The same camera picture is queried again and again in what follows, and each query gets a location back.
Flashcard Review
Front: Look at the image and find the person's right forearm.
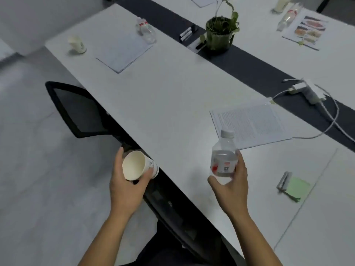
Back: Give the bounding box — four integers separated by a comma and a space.
228, 209, 283, 266

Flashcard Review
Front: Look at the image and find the person's left forearm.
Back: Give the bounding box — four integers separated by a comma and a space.
72, 210, 137, 266

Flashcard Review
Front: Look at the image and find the dark table runner strip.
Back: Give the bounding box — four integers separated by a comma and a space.
111, 0, 355, 154

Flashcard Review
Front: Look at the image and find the printed paper sheet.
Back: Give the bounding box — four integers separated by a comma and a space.
210, 97, 292, 150
96, 28, 153, 74

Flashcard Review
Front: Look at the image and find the person's left hand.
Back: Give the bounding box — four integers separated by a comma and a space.
109, 147, 154, 218

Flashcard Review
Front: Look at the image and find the white power cable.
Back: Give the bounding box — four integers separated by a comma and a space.
270, 79, 355, 143

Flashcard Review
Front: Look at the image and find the green sticky note pad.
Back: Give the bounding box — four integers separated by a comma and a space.
283, 178, 311, 203

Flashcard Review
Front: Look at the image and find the green potted plant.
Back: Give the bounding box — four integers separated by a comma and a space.
200, 0, 240, 54

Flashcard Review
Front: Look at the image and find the clear plastic water bottle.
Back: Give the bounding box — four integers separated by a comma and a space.
211, 129, 239, 185
277, 5, 301, 32
136, 18, 157, 44

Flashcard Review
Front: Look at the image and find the colour picture sheet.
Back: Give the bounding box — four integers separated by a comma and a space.
282, 15, 329, 51

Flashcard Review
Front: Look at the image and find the person's right hand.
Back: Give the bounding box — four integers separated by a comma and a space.
208, 149, 249, 218

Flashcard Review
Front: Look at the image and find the black mesh office chair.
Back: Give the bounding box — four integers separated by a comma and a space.
45, 81, 222, 263

